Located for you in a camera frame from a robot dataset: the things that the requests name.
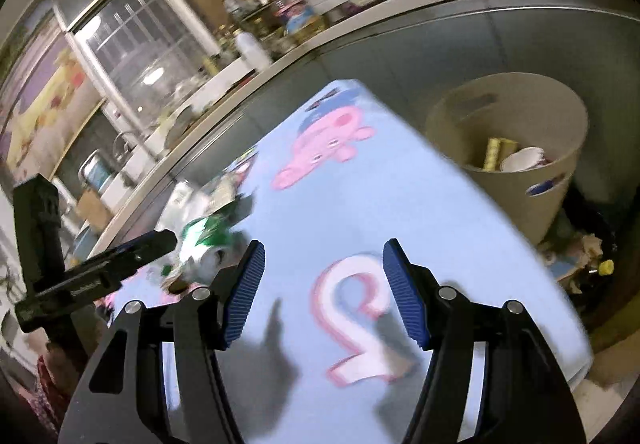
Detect yellow snack packet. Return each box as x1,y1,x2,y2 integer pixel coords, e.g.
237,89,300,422
482,138,521,172

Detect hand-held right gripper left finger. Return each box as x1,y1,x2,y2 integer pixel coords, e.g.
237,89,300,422
59,240,267,444

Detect fruit wall poster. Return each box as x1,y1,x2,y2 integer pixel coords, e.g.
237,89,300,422
0,8,106,175

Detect small wooden cutting board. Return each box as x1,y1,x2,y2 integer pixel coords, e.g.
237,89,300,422
75,189,113,229

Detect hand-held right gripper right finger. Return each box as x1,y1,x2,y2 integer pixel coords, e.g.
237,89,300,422
382,238,587,444

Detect person's left forearm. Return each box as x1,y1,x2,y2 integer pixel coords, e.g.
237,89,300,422
27,341,76,440

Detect steel faucet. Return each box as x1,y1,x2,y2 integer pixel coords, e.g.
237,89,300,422
112,131,146,165

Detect brown snack wrapper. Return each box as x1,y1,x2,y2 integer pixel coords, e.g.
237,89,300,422
160,264,190,295

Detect pink plastic cup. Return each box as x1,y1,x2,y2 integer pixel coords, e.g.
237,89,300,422
500,147,548,173

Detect beige trash bin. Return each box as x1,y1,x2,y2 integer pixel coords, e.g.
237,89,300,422
425,72,590,247

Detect grey kitchen cabinet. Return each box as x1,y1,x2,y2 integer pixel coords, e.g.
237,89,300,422
107,0,640,235

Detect cardboard scraps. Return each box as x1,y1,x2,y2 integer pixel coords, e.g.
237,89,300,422
542,224,616,295

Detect row of sauce bottles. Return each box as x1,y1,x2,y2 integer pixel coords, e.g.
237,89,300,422
202,24,241,74

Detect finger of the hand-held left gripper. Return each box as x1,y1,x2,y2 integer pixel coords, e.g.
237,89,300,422
66,230,178,277

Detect white plastic jug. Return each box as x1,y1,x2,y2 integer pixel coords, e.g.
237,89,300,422
235,31,273,72

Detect yellow cooking oil bottle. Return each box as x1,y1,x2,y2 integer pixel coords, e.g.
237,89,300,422
277,0,321,34

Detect barred window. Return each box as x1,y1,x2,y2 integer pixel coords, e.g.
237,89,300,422
65,0,221,125

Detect blue white container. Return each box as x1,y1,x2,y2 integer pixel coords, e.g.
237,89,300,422
77,149,113,192

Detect blue cartoon printed blanket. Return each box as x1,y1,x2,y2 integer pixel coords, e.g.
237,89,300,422
95,80,593,444

